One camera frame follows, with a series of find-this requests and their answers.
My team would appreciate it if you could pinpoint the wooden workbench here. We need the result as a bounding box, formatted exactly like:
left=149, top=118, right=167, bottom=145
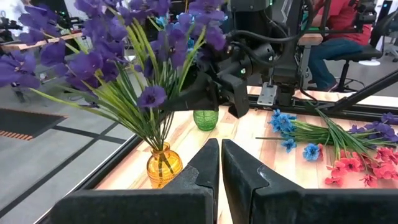
left=0, top=30, right=85, bottom=54

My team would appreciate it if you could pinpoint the black office chair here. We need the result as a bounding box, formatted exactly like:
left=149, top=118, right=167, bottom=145
left=329, top=0, right=384, bottom=93

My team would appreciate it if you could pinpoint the green glass vase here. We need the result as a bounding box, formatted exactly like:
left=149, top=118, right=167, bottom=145
left=192, top=109, right=220, bottom=131

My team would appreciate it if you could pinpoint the person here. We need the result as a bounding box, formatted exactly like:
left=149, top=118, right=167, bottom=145
left=307, top=0, right=374, bottom=91

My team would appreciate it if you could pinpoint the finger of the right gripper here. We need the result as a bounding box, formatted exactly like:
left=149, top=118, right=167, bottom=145
left=219, top=74, right=249, bottom=119
left=162, top=73, right=220, bottom=112

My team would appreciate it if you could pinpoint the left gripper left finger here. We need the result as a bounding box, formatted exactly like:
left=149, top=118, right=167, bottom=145
left=164, top=138, right=221, bottom=224

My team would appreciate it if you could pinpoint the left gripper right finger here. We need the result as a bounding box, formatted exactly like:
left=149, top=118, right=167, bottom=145
left=221, top=138, right=305, bottom=224

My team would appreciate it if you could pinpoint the yellow glass vase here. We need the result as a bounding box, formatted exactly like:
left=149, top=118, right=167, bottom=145
left=146, top=142, right=183, bottom=190

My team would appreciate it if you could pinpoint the purple artificial flower bunch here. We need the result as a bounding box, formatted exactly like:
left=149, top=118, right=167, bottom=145
left=118, top=0, right=228, bottom=153
left=0, top=0, right=169, bottom=153
left=306, top=102, right=398, bottom=156

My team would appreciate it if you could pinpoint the black mat hazard-striped edge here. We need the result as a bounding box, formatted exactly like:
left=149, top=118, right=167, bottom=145
left=0, top=108, right=68, bottom=141

